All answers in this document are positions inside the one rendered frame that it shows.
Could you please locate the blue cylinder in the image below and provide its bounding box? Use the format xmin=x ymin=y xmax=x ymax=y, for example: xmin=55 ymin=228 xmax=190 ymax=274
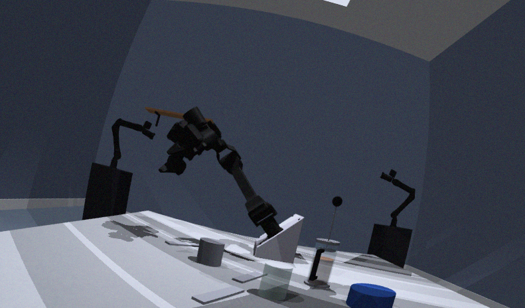
xmin=346 ymin=283 xmax=396 ymax=308

